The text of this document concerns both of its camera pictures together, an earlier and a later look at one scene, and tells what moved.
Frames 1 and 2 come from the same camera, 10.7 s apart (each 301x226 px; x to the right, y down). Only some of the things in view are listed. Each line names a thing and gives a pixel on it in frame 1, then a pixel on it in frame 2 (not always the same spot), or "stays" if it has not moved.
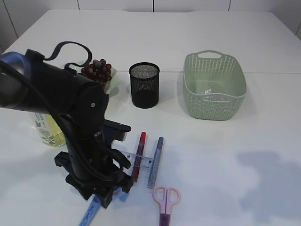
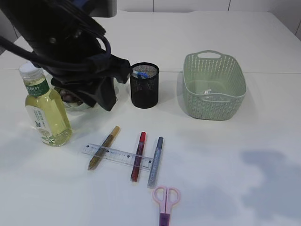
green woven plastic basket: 216,84 stays
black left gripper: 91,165 -> 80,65
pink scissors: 165,197 stays
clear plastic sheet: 207,91 stays
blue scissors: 96,205 -> 142,74
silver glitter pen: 155,164 stays
